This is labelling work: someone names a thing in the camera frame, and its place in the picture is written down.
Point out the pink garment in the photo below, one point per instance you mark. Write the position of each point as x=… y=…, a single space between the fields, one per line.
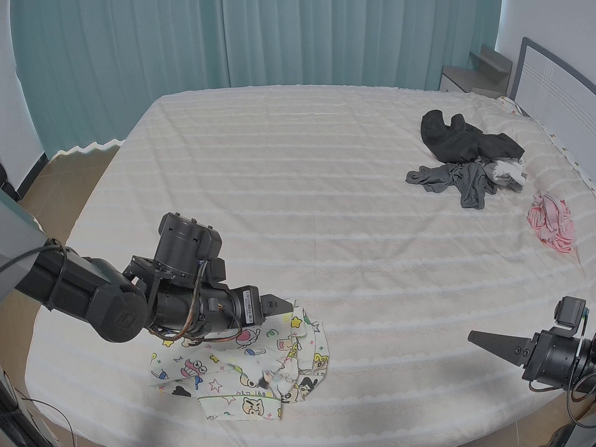
x=552 y=221

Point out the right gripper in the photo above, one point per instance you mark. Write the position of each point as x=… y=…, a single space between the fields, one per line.
x=552 y=356

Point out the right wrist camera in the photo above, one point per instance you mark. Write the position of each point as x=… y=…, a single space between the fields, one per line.
x=570 y=312

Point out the black garment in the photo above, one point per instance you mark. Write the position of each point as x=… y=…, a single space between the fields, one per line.
x=456 y=142

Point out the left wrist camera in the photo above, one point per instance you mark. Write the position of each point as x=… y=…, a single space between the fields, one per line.
x=215 y=273

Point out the white printed pyjama top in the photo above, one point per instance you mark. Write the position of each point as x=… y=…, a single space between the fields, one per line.
x=242 y=375

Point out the dark grey garment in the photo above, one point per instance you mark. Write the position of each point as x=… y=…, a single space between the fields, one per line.
x=470 y=184

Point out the grey bedside table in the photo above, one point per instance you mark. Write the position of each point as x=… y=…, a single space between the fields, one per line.
x=470 y=77

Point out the bed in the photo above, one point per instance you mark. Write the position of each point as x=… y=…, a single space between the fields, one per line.
x=302 y=179

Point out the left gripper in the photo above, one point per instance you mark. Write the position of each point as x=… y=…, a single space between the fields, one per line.
x=223 y=310

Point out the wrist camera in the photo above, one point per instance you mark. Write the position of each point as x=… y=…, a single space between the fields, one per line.
x=215 y=273
x=570 y=312

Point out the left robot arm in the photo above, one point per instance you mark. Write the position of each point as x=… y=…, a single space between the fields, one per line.
x=93 y=291

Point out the white garment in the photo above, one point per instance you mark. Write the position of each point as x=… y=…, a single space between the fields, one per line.
x=507 y=170

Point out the blue-green curtain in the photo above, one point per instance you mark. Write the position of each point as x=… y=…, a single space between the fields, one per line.
x=116 y=54
x=349 y=26

